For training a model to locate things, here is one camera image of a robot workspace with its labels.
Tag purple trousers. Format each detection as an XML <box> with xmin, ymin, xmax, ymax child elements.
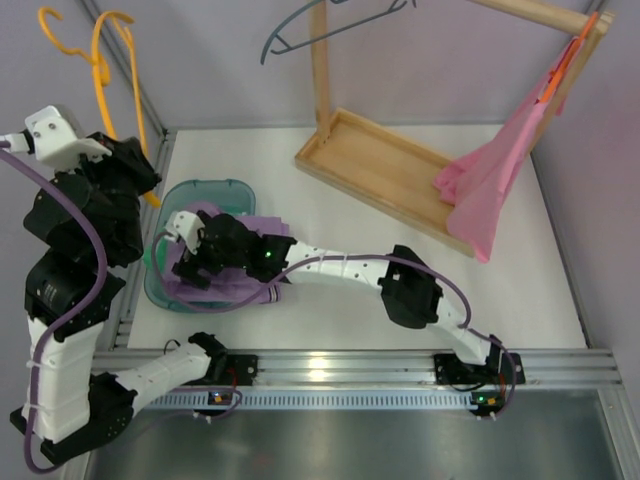
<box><xmin>157</xmin><ymin>215</ymin><xmax>290</xmax><ymax>308</ymax></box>

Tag yellow plastic hanger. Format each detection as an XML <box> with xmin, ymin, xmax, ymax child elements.
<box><xmin>37</xmin><ymin>6</ymin><xmax>162</xmax><ymax>209</ymax></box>

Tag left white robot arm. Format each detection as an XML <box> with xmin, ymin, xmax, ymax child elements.
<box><xmin>5</xmin><ymin>133</ymin><xmax>228</xmax><ymax>467</ymax></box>

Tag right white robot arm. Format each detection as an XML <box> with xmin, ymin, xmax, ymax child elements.
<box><xmin>161</xmin><ymin>211</ymin><xmax>524</xmax><ymax>391</ymax></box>

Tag grey-blue plastic hanger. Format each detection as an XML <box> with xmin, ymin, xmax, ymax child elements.
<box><xmin>259</xmin><ymin>0</ymin><xmax>417</xmax><ymax>66</ymax></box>

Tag orange plastic hanger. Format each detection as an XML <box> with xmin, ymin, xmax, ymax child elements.
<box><xmin>536</xmin><ymin>11</ymin><xmax>598</xmax><ymax>103</ymax></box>

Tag teal plastic basket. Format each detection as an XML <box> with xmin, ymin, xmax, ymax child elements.
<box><xmin>144</xmin><ymin>179</ymin><xmax>256</xmax><ymax>313</ymax></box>

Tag green white cloth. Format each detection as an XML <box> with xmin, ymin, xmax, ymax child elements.
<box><xmin>142</xmin><ymin>244</ymin><xmax>153</xmax><ymax>271</ymax></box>

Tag wooden clothes rack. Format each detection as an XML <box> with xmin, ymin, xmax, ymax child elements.
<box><xmin>296</xmin><ymin>1</ymin><xmax>614</xmax><ymax>258</ymax></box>

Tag pink t-shirt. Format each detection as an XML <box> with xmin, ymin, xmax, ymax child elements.
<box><xmin>433</xmin><ymin>47</ymin><xmax>567</xmax><ymax>263</ymax></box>

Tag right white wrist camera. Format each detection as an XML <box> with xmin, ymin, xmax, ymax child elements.
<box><xmin>165</xmin><ymin>211</ymin><xmax>205</xmax><ymax>254</ymax></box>

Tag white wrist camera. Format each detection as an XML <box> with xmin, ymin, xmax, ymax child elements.
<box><xmin>165</xmin><ymin>211</ymin><xmax>205</xmax><ymax>254</ymax></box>
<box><xmin>1</xmin><ymin>105</ymin><xmax>112</xmax><ymax>171</ymax></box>

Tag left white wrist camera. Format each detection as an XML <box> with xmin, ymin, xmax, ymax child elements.
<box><xmin>1</xmin><ymin>105</ymin><xmax>112</xmax><ymax>171</ymax></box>

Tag aluminium mounting rail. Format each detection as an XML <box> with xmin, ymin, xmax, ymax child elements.
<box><xmin>235</xmin><ymin>349</ymin><xmax>622</xmax><ymax>390</ymax></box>

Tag slotted grey cable duct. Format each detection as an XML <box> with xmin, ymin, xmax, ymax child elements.
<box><xmin>149</xmin><ymin>390</ymin><xmax>478</xmax><ymax>411</ymax></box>

